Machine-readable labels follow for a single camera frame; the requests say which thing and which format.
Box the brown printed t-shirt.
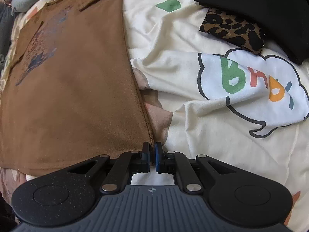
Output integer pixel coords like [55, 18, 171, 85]
[1, 0, 154, 176]

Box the black folded garment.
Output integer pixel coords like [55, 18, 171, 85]
[194, 0, 308, 65]

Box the leopard print cloth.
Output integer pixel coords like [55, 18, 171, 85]
[199, 8, 265, 55]

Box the dark grey blanket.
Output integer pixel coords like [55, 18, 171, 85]
[0, 2, 17, 71]

